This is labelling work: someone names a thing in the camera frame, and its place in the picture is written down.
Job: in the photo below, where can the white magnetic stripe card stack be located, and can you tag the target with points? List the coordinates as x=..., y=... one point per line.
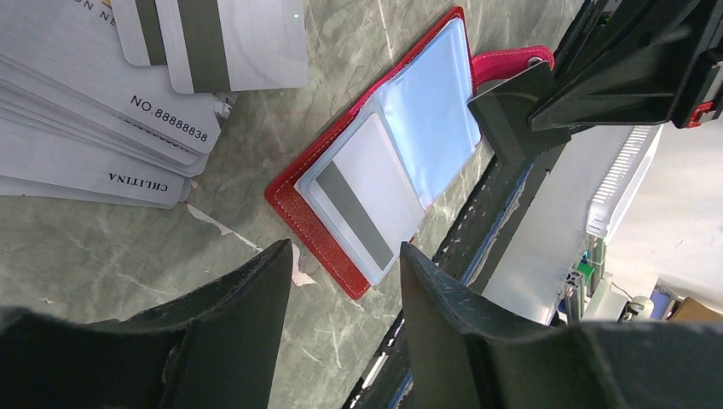
x=122, y=102

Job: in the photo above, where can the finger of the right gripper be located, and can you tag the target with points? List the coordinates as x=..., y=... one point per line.
x=637, y=62

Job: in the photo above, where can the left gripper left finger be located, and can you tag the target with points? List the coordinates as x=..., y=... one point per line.
x=215, y=347

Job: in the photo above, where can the red leather wallet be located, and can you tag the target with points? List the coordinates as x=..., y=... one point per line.
x=423, y=102

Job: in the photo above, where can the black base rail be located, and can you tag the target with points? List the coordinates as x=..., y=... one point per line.
x=470, y=252

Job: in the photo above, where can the single white stripe card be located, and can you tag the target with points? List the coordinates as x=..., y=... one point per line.
x=362, y=195

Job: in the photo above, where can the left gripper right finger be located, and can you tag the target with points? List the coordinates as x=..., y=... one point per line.
x=468, y=352

